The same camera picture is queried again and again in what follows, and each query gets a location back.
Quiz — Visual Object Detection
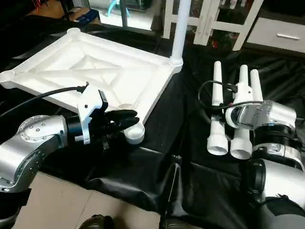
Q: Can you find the black mat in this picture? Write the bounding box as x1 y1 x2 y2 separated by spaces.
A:
0 17 305 229

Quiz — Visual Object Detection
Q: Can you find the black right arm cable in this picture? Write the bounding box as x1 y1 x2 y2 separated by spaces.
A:
197 80 240 114

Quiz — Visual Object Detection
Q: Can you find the white drawer unit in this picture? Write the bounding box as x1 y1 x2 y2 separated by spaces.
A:
244 16 305 55

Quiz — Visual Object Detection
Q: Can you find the light blue plastic hanger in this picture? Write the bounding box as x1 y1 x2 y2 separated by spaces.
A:
106 0 123 16

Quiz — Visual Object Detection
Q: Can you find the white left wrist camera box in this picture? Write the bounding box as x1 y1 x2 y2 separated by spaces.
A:
76 84 110 145

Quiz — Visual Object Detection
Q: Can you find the blue box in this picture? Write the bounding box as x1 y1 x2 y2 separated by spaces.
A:
71 7 102 25

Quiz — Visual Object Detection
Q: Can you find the white glass door cabinet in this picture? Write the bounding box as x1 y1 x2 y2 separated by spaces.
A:
161 0 266 51

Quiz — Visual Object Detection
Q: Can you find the grey robot foot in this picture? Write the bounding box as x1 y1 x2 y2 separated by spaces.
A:
78 215 116 229
163 218 202 229

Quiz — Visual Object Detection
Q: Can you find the grey right robot foot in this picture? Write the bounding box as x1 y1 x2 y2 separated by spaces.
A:
163 218 202 229

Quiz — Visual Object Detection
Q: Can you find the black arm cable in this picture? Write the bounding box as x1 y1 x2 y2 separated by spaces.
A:
197 80 240 114
0 83 91 118

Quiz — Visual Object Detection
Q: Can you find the grey left robot foot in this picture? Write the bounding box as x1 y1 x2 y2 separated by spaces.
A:
78 215 116 229

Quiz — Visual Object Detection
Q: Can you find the white plastic table top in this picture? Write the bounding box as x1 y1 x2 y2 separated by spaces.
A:
0 28 184 145

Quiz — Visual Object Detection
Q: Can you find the white plastic table leg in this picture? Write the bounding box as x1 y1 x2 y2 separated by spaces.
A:
169 0 193 68
249 69 264 103
230 64 254 161
207 61 231 156

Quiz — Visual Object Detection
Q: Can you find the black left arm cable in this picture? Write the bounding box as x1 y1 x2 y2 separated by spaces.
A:
0 83 91 118

